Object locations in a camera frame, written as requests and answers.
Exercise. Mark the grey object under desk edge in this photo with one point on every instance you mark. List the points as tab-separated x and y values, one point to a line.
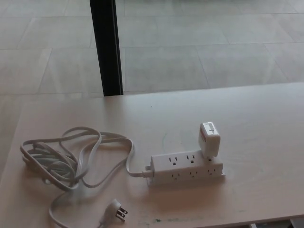
298	224

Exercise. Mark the white charger adapter plug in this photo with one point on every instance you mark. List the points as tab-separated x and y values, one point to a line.
210	142

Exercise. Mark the black vertical post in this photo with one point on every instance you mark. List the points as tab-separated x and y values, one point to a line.
107	47

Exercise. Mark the white power strip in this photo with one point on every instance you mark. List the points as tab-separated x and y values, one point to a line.
185	167

